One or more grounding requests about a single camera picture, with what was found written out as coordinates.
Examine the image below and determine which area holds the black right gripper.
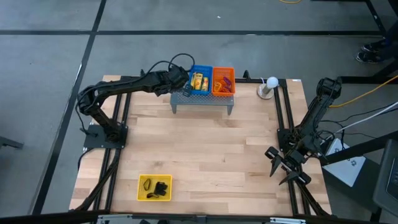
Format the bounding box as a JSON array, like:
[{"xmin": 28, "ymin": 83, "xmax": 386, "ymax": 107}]
[{"xmin": 264, "ymin": 145, "xmax": 312, "ymax": 187}]

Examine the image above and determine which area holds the blue plastic basket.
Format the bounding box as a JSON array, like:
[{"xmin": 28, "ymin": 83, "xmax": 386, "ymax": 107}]
[{"xmin": 188, "ymin": 64, "xmax": 214, "ymax": 96}]

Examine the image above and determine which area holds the orange plastic basket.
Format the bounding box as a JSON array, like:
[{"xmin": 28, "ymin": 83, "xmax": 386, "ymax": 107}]
[{"xmin": 211, "ymin": 67, "xmax": 236, "ymax": 97}]

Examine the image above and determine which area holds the black desk beam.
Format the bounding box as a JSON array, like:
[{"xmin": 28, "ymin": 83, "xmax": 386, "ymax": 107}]
[{"xmin": 319, "ymin": 129, "xmax": 398, "ymax": 167}]

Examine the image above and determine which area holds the grey perforated metal shelf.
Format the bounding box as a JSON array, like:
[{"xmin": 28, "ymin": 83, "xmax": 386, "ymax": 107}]
[{"xmin": 170, "ymin": 90, "xmax": 234, "ymax": 116}]

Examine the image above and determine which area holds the white box with logo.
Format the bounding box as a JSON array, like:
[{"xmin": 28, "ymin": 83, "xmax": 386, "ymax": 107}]
[{"xmin": 322, "ymin": 138, "xmax": 368, "ymax": 188}]

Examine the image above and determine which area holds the white bulb table lamp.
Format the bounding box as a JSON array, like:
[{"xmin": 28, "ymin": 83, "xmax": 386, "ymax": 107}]
[{"xmin": 256, "ymin": 76, "xmax": 280, "ymax": 101}]

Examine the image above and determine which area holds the grey device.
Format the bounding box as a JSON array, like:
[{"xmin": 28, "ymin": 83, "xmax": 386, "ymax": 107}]
[{"xmin": 372, "ymin": 139, "xmax": 398, "ymax": 216}]

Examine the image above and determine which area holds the yellow plastic basket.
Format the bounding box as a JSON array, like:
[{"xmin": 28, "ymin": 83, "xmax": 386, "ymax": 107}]
[{"xmin": 136, "ymin": 174, "xmax": 173, "ymax": 202}]

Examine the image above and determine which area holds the black floor stand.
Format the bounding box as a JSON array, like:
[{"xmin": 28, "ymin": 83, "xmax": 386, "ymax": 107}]
[{"xmin": 337, "ymin": 0, "xmax": 398, "ymax": 85}]

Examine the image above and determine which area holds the person's shoe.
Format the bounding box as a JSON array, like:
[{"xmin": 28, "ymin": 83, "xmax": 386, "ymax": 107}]
[
  {"xmin": 361, "ymin": 43, "xmax": 386, "ymax": 53},
  {"xmin": 356, "ymin": 51, "xmax": 385, "ymax": 65}
]

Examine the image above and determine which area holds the person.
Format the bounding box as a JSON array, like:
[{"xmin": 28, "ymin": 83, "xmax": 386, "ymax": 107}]
[{"xmin": 377, "ymin": 27, "xmax": 398, "ymax": 60}]

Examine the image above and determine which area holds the grey furniture foot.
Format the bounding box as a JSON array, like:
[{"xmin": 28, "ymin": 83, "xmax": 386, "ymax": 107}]
[{"xmin": 0, "ymin": 135, "xmax": 25, "ymax": 150}]

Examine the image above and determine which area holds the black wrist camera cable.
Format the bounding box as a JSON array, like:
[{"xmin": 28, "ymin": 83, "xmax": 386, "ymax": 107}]
[{"xmin": 141, "ymin": 52, "xmax": 196, "ymax": 82}]

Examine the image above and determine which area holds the black aluminium table frame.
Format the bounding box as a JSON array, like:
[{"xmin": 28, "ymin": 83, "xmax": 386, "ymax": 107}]
[{"xmin": 70, "ymin": 68, "xmax": 332, "ymax": 218}]

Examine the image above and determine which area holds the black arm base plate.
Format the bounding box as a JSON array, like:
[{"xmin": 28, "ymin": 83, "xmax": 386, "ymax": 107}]
[
  {"xmin": 276, "ymin": 127, "xmax": 323, "ymax": 154},
  {"xmin": 83, "ymin": 124, "xmax": 129, "ymax": 149}
]

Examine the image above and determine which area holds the silver aluminium rail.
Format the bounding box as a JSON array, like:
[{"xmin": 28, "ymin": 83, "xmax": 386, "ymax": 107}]
[
  {"xmin": 269, "ymin": 217, "xmax": 307, "ymax": 224},
  {"xmin": 96, "ymin": 213, "xmax": 135, "ymax": 224}
]

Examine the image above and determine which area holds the yellow extension cord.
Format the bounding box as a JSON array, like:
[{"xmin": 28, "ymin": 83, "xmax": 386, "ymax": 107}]
[{"xmin": 328, "ymin": 74, "xmax": 398, "ymax": 110}]

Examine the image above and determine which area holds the white cable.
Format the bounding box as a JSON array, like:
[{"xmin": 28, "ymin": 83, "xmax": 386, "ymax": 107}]
[{"xmin": 320, "ymin": 101, "xmax": 398, "ymax": 144}]

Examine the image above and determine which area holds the black camera stand bar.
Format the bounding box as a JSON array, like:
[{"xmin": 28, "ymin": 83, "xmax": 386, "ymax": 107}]
[{"xmin": 0, "ymin": 210, "xmax": 398, "ymax": 224}]

